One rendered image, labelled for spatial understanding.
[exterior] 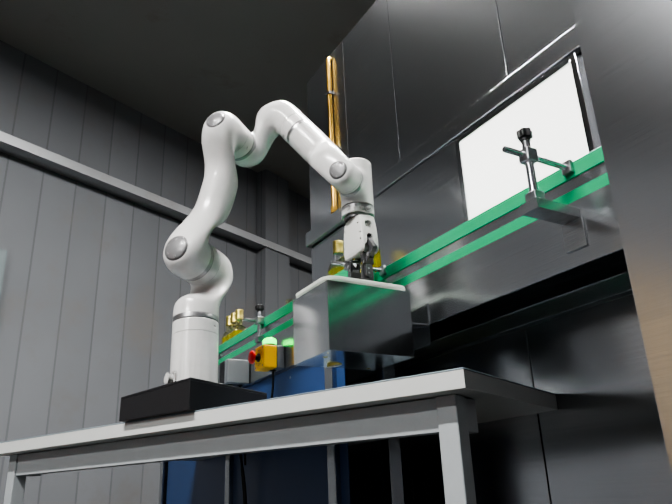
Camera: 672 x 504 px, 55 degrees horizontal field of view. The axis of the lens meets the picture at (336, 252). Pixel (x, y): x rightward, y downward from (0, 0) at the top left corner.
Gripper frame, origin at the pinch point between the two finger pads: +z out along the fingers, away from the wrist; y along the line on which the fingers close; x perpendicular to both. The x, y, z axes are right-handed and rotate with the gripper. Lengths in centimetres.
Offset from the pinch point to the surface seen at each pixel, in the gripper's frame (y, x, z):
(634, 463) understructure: -41, -34, 47
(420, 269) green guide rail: -5.7, -13.8, -1.9
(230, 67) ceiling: 212, -35, -219
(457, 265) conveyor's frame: -21.5, -12.6, 2.6
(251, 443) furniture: 6.8, 25.8, 38.9
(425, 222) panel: 11.0, -29.5, -24.1
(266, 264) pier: 334, -109, -131
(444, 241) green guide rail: -15.8, -14.2, -5.7
